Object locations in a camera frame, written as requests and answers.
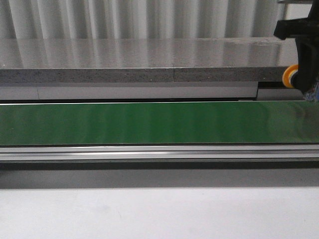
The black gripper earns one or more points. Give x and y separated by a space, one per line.
305 31

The yellow mushroom push button switch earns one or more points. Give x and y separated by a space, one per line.
304 81

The green conveyor belt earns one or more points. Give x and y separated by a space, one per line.
159 123

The grey stone-look counter slab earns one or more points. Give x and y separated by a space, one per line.
88 61

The white cabinet panel under counter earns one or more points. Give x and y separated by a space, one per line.
149 91

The white pleated curtain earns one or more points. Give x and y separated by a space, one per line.
141 19

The aluminium conveyor side rail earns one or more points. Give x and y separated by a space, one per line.
164 153

